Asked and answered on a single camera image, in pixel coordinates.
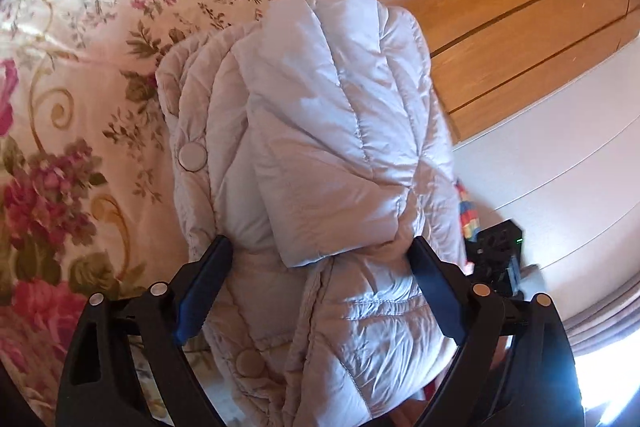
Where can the floral bedspread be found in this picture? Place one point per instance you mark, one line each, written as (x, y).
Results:
(75, 82)

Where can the white puffer jacket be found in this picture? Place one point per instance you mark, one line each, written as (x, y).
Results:
(325, 132)

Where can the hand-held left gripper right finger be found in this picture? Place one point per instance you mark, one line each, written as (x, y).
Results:
(437, 292)

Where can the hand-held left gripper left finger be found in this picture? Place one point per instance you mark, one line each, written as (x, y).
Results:
(205, 292)

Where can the pale curtain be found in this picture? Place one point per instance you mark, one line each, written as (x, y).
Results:
(600, 307)

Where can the wooden wardrobe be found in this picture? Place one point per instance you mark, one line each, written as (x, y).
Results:
(475, 7)

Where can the multicolour plaid cloth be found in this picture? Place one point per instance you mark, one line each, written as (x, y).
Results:
(466, 212)

